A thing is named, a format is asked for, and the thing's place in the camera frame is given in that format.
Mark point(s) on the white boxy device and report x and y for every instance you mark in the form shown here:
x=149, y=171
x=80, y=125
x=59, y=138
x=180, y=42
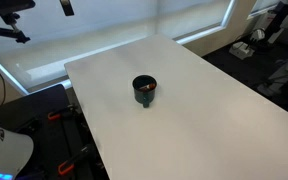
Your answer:
x=240, y=50

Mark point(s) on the white round coil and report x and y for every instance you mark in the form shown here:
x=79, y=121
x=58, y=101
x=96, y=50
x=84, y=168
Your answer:
x=259, y=35

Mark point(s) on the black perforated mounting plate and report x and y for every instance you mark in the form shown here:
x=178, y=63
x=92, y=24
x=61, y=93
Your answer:
x=34, y=106

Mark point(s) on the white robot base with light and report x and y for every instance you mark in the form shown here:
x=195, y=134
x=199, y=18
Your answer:
x=7, y=153

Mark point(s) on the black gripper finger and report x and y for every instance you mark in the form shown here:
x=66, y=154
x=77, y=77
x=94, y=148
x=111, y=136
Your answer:
x=67, y=7

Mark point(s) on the grey machine with label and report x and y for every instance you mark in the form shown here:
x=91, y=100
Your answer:
x=284, y=75

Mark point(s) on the dark teal mug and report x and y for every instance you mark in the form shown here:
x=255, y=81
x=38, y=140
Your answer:
x=140, y=96

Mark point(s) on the black mounted camera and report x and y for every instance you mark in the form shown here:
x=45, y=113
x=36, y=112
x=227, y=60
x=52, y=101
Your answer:
x=7, y=6

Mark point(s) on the black upright machine post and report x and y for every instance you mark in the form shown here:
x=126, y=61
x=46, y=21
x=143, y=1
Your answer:
x=280, y=16

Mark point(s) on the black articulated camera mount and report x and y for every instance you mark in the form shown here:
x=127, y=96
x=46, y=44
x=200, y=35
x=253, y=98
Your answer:
x=4, y=31

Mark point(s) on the marker with orange cap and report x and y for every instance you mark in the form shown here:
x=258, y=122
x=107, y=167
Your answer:
x=149, y=86

